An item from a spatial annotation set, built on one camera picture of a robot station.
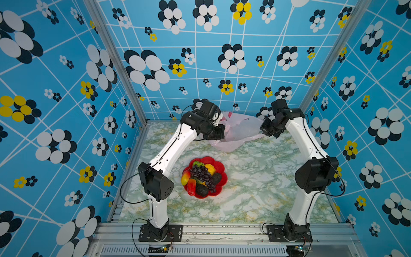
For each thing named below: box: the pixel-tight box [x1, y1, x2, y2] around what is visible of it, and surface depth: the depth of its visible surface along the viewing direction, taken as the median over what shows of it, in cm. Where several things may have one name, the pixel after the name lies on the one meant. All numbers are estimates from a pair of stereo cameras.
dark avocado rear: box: [211, 172, 222, 185], surface depth 88 cm
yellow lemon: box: [204, 163, 216, 176], surface depth 90 cm
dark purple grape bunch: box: [189, 164, 217, 193], surface depth 86 cm
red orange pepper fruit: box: [186, 178, 197, 196], surface depth 83 cm
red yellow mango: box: [180, 170, 192, 186], surface depth 85 cm
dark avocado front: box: [195, 184, 209, 198], surface depth 83 cm
